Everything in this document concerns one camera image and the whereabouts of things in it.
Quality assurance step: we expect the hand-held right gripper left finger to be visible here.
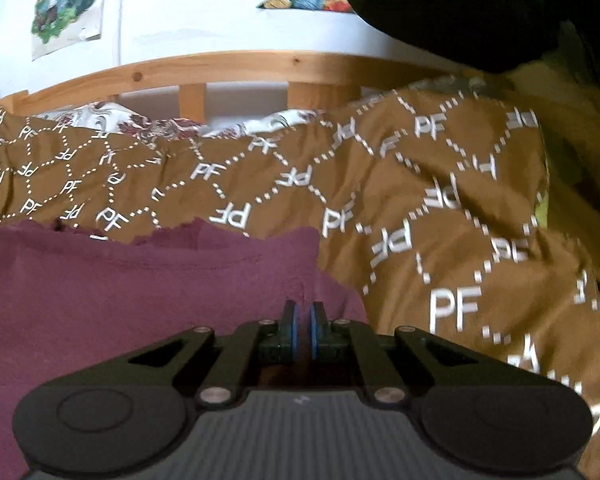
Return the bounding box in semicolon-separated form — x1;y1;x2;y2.
127;301;306;406

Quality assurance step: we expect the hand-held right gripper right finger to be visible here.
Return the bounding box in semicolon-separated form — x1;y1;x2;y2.
307;301;487;406

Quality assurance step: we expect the maroon long-sleeve shirt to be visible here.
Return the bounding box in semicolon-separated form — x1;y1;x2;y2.
0;217;376;480

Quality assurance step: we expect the brown printed blanket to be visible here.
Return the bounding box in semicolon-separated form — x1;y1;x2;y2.
0;77;600;480

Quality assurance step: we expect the white floral bed sheet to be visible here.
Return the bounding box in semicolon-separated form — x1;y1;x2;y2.
45;101;333;142

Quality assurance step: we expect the yellow-green cloth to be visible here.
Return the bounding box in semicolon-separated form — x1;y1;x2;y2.
534;194;552;232

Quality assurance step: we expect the black puffy jacket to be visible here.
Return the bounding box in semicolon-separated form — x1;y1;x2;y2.
339;0;600;77

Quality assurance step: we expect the blond cartoon figure poster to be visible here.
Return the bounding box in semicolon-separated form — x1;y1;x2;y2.
30;0;106;62

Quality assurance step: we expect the wooden bed frame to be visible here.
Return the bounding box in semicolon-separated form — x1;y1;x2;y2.
0;50;600;311

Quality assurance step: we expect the white wall pipe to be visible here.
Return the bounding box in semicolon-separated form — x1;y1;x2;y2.
113;0;129;58

